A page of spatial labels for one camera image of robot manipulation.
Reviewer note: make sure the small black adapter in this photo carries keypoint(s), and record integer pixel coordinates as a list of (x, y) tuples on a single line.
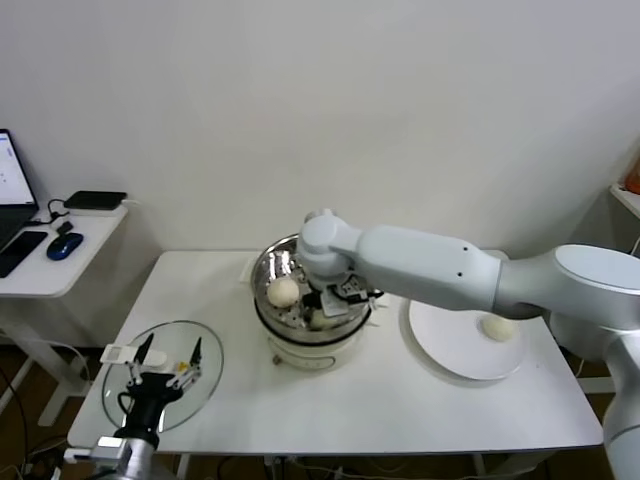
[(65, 227)]

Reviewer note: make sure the blue computer mouse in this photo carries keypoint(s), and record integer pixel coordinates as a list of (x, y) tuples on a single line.
[(65, 245)]

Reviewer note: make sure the black flat device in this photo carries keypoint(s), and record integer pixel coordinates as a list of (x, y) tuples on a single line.
[(96, 200)]

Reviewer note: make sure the white round plate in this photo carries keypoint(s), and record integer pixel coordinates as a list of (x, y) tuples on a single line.
[(450, 345)]

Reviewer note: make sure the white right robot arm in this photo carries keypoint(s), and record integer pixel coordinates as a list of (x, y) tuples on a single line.
[(425, 260)]

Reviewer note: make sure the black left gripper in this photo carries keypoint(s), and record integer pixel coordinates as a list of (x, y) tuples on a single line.
[(147, 400)]

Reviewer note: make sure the white side desk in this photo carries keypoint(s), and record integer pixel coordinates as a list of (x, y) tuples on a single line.
[(75, 272)]

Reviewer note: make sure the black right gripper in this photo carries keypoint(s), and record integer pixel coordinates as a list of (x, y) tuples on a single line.
[(312, 301)]

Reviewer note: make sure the orange object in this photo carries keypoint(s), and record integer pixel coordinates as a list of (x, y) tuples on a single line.
[(634, 182)]

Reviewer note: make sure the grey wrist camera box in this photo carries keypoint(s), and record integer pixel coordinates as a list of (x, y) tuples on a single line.
[(337, 302)]

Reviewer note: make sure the white shelf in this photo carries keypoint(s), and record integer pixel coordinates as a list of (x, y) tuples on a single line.
[(627, 200)]

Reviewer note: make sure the stainless steel steamer basket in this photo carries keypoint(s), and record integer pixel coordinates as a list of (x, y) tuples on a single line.
[(272, 265)]

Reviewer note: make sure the black laptop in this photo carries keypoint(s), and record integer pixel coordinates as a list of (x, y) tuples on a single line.
[(10, 170)]

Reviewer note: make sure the black smartphone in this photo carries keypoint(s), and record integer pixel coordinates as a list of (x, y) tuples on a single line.
[(20, 250)]

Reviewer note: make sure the white steamed baozi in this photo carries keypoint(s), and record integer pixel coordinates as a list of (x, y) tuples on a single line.
[(497, 328), (324, 322), (283, 292)]

